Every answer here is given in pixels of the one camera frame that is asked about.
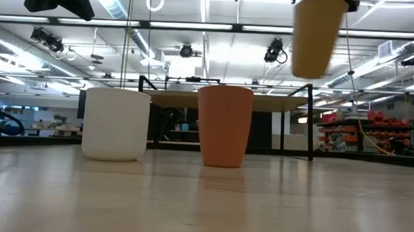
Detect wooden shelf with black frame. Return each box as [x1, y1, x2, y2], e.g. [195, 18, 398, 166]
[135, 75, 317, 162]

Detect thin dark hanging cables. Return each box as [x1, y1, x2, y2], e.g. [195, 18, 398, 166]
[120, 0, 134, 89]

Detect white mug with handle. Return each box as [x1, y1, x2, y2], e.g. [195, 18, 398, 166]
[80, 86, 153, 163]

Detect orange plastic cup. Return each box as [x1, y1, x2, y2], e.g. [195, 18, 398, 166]
[194, 84, 255, 169]

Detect potted green plant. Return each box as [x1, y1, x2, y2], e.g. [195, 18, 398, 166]
[48, 114, 69, 130]

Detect black horizontal frame beam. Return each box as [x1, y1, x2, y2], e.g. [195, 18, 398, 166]
[0, 13, 414, 43]

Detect rack with red bins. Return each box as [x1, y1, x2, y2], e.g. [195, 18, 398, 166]
[315, 107, 414, 157]

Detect tan plastic cup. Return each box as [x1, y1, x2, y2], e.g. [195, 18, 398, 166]
[290, 0, 350, 81]

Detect yellow hanging cable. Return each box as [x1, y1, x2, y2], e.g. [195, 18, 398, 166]
[338, 12, 402, 157]

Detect white coiled cable loop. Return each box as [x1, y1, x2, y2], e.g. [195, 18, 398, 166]
[145, 0, 165, 13]

